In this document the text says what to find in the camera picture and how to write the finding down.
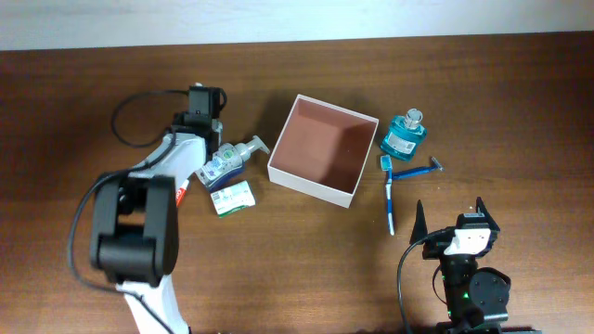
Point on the blue mouthwash bottle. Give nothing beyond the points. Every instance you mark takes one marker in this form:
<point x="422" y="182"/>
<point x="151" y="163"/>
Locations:
<point x="404" y="136"/>

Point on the clear hand soap pump bottle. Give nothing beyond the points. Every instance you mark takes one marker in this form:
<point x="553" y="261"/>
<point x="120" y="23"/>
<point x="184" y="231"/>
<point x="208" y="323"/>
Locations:
<point x="228" y="162"/>

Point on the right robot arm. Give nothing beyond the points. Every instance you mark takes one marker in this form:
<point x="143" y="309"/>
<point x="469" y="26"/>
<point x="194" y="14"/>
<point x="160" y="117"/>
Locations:
<point x="476" y="297"/>

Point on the blue white toothbrush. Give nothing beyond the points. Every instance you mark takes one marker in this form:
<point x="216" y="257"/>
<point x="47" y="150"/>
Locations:
<point x="387" y="167"/>

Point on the white cardboard box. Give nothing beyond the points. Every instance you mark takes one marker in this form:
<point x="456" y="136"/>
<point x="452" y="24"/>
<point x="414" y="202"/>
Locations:
<point x="322" y="150"/>

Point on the white green soap packet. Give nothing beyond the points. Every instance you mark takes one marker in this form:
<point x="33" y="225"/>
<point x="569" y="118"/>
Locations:
<point x="233" y="198"/>

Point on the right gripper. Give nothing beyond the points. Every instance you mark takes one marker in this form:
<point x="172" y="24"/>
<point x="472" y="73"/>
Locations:
<point x="435" y="246"/>

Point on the red green toothpaste tube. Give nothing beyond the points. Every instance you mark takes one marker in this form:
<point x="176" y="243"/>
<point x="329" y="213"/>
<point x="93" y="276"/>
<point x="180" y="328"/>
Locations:
<point x="181" y="192"/>

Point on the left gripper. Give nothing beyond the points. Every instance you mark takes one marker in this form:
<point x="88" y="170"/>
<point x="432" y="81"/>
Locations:
<point x="180" y="119"/>

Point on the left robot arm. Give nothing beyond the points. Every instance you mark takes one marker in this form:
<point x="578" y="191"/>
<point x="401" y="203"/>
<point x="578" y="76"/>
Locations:
<point x="135" y="235"/>

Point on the blue disposable razor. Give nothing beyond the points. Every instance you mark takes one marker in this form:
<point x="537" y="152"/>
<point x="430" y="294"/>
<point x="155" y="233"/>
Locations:
<point x="435" y="166"/>

